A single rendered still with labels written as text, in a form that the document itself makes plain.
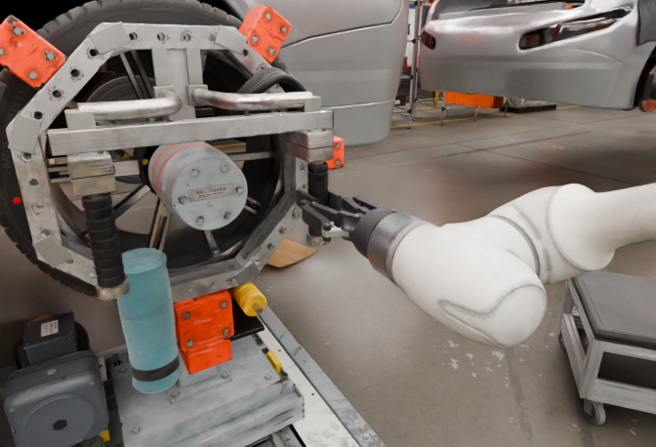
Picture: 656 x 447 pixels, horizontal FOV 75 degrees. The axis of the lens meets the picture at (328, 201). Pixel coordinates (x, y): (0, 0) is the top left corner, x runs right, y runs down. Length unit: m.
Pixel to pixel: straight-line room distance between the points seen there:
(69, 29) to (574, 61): 2.69
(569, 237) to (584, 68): 2.56
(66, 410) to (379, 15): 1.42
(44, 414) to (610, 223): 1.08
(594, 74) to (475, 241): 2.64
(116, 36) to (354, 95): 0.93
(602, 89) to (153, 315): 2.82
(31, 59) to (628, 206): 0.81
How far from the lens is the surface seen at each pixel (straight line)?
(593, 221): 0.54
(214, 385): 1.29
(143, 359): 0.88
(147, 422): 1.25
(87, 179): 0.63
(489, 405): 1.62
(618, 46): 3.12
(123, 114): 0.65
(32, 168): 0.85
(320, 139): 0.72
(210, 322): 1.01
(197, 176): 0.73
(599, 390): 1.59
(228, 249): 1.05
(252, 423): 1.28
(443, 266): 0.47
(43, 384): 1.17
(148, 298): 0.81
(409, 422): 1.51
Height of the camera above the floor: 1.08
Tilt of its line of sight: 19 degrees down
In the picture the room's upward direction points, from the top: straight up
